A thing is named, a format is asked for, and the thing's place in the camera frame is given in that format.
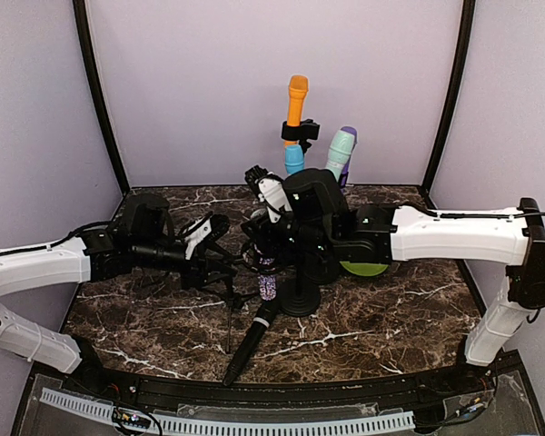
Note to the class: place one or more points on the orange microphone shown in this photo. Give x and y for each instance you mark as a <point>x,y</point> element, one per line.
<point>298,89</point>

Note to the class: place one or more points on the mint green microphone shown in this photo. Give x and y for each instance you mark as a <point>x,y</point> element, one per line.
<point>339,152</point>

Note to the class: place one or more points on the lime green plate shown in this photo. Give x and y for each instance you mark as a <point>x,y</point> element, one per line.
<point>364,269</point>

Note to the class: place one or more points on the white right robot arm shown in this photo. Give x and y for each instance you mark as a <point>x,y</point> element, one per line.
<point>309,225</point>

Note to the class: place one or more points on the white slotted cable duct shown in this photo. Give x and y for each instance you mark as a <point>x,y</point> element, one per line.
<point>211,420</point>

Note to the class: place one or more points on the right black corner post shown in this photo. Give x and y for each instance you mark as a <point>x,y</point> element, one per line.
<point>452,95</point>

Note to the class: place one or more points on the blue microphone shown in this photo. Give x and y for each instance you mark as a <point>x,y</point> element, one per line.
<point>293,159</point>

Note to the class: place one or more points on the black handheld microphone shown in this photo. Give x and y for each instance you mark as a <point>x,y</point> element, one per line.
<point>262,320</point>

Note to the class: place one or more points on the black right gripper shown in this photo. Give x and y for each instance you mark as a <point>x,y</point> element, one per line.
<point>262,236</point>

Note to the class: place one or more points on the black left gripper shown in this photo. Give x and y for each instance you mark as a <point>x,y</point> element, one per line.
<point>198,271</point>

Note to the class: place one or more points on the black tripod microphone stand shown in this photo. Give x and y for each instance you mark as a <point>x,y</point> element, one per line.
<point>235,301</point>

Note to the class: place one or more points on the left black corner post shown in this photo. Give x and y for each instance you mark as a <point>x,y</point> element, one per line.
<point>97,94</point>

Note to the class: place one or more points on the black round-base stand orange mic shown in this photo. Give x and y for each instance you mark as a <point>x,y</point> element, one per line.
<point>299,138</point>

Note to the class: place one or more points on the black round-base stand front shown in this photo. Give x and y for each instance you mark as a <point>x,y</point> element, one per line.
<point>299,296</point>

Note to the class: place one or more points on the black round-base stand mint mic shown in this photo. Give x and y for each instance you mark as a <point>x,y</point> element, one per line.
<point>320,269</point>

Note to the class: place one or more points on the glitter purple silver-head microphone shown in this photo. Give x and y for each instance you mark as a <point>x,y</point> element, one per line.
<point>267,282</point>

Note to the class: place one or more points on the black front table rail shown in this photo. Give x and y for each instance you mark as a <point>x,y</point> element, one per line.
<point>421,389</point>

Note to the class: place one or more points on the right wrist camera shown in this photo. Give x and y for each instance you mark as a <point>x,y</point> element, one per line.
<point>268,189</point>

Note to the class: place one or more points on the black corner post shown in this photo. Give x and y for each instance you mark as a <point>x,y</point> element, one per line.
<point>97,94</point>
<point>452,95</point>

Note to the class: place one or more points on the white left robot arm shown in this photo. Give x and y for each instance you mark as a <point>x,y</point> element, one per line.
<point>143,236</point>

